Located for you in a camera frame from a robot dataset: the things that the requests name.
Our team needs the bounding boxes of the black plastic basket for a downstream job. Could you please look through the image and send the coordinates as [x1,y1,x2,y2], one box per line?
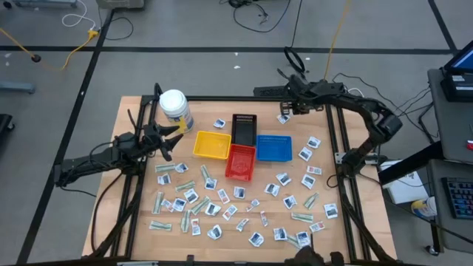
[231,113,258,147]

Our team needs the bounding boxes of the silver right mounting plate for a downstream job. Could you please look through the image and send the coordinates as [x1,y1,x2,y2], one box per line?
[334,151,378,166]

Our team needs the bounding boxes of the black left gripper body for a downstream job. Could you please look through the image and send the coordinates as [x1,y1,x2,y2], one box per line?
[141,123,166,158]

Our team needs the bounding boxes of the coiled black cable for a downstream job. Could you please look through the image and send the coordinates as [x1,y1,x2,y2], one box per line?
[283,46,307,74]

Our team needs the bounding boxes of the straight black cable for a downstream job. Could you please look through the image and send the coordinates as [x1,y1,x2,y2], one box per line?
[290,0,304,49]

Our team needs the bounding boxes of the black cable bundle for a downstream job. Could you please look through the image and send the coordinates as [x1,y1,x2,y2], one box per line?
[220,0,291,34]

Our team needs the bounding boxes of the black power strip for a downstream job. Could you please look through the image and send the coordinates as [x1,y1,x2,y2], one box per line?
[253,85,291,98]

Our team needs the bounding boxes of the grey box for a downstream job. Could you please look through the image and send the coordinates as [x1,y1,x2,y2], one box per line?
[95,0,145,10]

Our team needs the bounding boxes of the disinfecting wipes canister white lid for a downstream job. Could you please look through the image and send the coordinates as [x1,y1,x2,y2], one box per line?
[158,89,195,134]

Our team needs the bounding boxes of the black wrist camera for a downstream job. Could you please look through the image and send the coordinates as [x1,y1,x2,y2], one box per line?
[287,73,310,95]
[114,132,144,156]

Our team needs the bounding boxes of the laptop with blue screen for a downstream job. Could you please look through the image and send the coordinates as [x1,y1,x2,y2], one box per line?
[443,39,473,75]

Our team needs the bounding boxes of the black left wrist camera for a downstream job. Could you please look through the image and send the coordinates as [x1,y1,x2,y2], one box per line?
[114,132,144,156]

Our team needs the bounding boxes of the blue plastic basket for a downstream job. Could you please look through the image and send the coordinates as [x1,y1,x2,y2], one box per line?
[256,134,293,163]

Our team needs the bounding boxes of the yellow plastic basket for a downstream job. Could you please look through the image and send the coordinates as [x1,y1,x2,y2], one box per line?
[192,130,233,160]

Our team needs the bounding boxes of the grey keyboard desk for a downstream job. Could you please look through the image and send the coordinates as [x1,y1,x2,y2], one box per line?
[426,159,473,255]

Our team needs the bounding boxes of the white box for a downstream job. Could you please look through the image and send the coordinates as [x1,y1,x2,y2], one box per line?
[379,159,429,205]

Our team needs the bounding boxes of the white floor cable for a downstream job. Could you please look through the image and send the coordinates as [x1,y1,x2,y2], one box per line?
[61,0,98,31]

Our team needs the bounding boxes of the black desk cables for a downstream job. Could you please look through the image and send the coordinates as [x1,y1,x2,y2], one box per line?
[331,72,435,145]

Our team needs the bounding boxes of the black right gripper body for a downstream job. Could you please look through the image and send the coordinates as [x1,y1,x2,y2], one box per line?
[290,81,326,114]

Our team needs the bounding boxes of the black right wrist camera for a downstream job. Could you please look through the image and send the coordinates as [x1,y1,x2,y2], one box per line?
[287,73,310,95]

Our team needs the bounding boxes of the thin black floor cable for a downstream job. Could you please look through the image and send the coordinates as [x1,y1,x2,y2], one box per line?
[98,5,135,41]

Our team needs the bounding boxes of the lying wipes canister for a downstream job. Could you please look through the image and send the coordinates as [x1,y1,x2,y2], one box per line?
[410,197,438,219]

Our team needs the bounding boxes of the red plastic basket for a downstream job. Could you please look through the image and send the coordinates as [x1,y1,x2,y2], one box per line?
[224,143,257,183]

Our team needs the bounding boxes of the yellow extension cable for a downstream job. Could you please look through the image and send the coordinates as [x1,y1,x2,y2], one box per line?
[0,27,100,72]

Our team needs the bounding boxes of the black desktop device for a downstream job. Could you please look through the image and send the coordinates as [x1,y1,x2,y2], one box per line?
[440,72,473,103]

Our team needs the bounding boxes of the yellow hanging power cable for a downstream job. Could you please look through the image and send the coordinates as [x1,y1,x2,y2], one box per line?
[323,0,353,81]

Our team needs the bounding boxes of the grey furniture base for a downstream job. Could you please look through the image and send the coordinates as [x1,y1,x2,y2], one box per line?
[13,0,78,8]

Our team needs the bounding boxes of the black keyboard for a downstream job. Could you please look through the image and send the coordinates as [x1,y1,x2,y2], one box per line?
[441,177,473,221]

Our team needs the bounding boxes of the grey floor bar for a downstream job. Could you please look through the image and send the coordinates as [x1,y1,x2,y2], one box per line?
[0,81,36,95]

